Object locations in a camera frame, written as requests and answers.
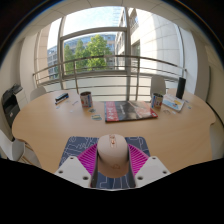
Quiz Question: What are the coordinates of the blue patterned mouse pad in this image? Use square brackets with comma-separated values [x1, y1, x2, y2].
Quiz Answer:
[59, 135, 151, 190]

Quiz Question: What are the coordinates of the black office printer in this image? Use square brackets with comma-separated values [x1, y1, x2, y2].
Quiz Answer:
[1, 84, 25, 128]

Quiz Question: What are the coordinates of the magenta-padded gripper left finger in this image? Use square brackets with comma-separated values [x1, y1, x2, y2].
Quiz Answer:
[54, 143, 99, 188]

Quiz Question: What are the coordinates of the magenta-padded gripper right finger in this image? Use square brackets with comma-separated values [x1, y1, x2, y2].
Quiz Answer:
[127, 143, 172, 189]

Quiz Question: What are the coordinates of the red magazine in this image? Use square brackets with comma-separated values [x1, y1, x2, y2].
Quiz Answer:
[103, 99, 159, 123]

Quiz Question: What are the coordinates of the blue red tin can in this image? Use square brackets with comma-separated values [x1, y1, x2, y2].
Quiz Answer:
[79, 91, 94, 108]

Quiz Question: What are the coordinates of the metal balcony railing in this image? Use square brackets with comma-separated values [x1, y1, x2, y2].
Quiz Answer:
[32, 54, 188, 101]

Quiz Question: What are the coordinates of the black cylinder speaker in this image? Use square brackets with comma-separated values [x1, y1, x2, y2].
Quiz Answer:
[175, 77, 187, 100]

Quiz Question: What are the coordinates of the beige computer mouse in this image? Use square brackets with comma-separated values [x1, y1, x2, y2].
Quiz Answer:
[96, 133, 130, 179]

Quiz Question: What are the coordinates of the light blue illustrated book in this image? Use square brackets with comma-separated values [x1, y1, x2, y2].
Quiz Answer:
[162, 93, 185, 113]

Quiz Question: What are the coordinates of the white chair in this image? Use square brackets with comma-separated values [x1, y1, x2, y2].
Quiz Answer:
[149, 75, 167, 98]
[0, 129, 26, 162]
[29, 86, 48, 102]

